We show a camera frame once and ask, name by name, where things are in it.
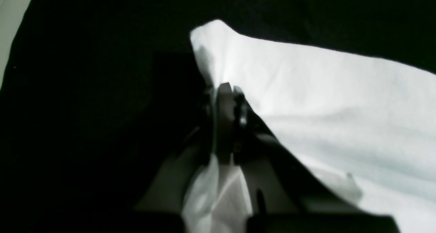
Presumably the white printed t-shirt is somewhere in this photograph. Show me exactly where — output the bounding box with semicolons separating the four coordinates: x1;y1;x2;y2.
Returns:
190;20;436;233

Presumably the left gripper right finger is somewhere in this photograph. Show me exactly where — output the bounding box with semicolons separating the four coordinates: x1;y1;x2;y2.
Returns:
217;83;361;215

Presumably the black table cloth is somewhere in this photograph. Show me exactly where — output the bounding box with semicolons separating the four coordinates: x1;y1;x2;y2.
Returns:
1;0;435;233

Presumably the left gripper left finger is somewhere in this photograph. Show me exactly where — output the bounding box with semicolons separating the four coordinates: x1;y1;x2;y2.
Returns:
136;87;215;213

